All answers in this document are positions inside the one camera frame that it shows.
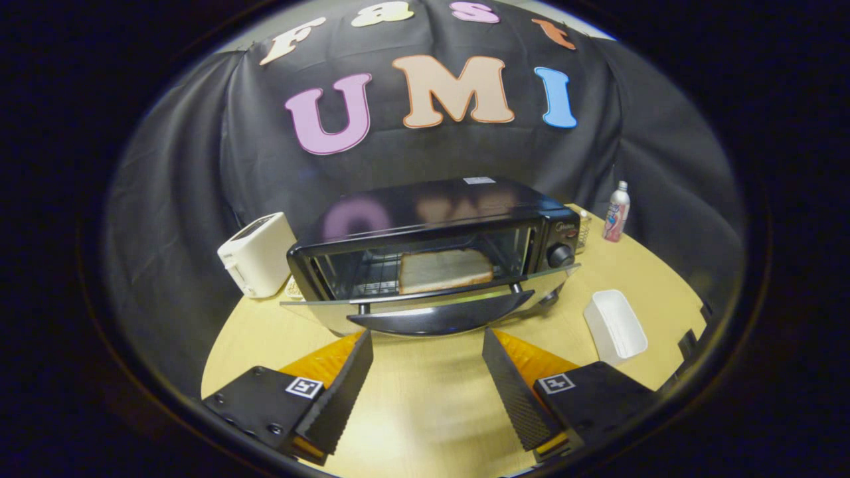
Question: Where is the black backdrop cloth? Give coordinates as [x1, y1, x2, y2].
[103, 0, 748, 399]

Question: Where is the white rectangular plastic tray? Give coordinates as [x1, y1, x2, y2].
[584, 289, 649, 366]

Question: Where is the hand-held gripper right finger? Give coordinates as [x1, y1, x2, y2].
[482, 328, 658, 463]

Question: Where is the black toaster oven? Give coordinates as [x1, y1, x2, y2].
[280, 177, 582, 337]

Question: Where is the black table edge bracket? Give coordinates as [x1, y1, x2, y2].
[677, 302, 715, 362]

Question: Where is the pink and white spray bottle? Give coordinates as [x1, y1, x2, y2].
[602, 181, 631, 243]

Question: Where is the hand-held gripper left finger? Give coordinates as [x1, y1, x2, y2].
[201, 330, 374, 465]

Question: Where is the white pop-up toaster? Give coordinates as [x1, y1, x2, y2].
[217, 212, 298, 299]

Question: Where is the bread and lettuce sandwich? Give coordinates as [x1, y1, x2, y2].
[398, 249, 495, 295]

